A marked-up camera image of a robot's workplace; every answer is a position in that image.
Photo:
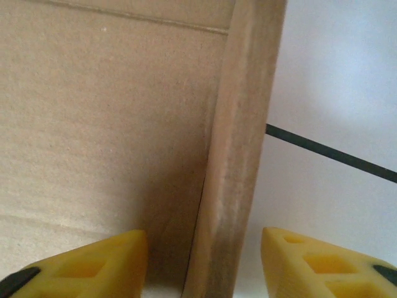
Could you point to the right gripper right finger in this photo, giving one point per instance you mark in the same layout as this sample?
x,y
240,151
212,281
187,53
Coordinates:
x,y
325,270

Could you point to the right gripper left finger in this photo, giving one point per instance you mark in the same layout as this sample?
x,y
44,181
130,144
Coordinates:
x,y
93,273

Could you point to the brown cardboard box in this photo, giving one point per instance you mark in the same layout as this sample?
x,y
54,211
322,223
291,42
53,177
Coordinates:
x,y
108,108

